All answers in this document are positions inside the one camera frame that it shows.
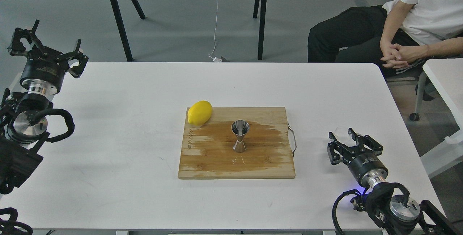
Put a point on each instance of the office chair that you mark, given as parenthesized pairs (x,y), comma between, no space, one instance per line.
(424,89)

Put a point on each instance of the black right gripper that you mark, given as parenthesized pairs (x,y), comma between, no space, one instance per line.
(366,168)

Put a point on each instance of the steel double jigger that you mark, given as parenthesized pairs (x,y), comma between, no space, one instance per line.
(240,128)

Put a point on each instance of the white side table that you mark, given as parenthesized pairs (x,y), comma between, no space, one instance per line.
(447,77)

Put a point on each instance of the wooden cutting board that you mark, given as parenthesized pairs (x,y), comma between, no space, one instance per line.
(207,150)

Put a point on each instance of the small clear glass cup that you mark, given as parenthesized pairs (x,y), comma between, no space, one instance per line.
(342,134)

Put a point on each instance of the yellow lemon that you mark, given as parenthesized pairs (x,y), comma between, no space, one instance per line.
(199,113)

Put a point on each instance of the seated person white shirt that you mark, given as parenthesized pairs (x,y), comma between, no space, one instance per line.
(396,36)

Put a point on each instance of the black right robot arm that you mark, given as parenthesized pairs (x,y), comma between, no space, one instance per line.
(388,204)

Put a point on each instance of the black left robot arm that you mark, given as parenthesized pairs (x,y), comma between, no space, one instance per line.
(29,119)

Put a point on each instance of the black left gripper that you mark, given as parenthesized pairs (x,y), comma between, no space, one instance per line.
(42,64)

